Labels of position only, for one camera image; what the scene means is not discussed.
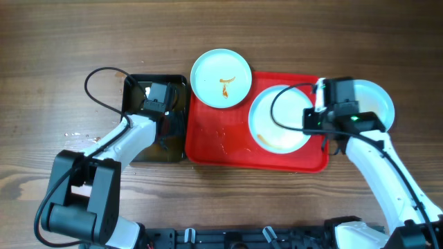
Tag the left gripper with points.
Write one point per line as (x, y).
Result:
(176, 125)

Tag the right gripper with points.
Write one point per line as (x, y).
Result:
(310, 126)

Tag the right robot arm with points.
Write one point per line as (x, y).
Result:
(358, 114)

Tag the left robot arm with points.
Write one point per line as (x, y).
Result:
(83, 196)

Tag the black water tray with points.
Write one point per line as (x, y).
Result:
(176, 138)

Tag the red plastic tray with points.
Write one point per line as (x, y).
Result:
(222, 136)

